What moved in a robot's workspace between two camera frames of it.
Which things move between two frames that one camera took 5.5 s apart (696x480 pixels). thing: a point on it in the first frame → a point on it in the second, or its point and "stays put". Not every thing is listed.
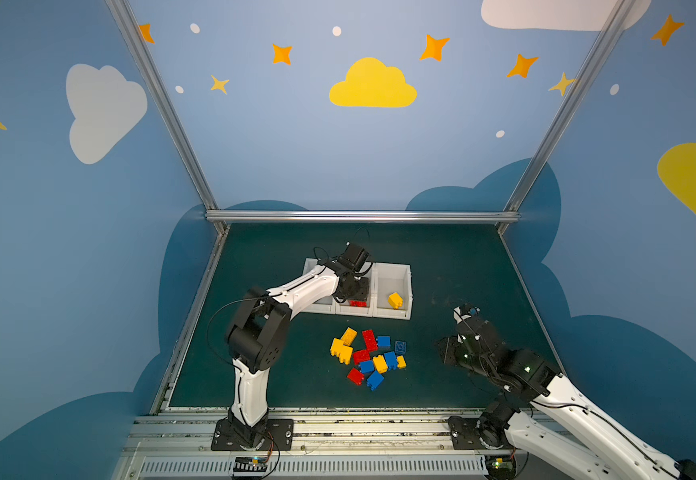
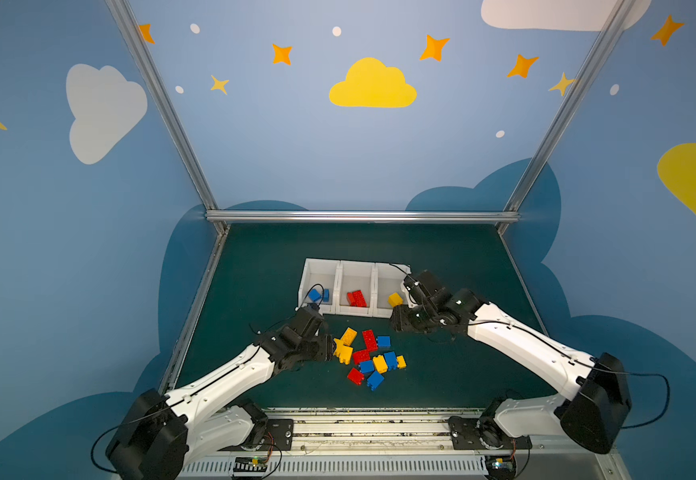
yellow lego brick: x=345 y=354 stays put
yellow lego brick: x=348 y=336 stays put
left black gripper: x=355 y=288 → x=319 y=346
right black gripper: x=451 y=350 → x=411 y=318
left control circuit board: x=250 y=464 stays put
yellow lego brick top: x=395 y=300 stays put
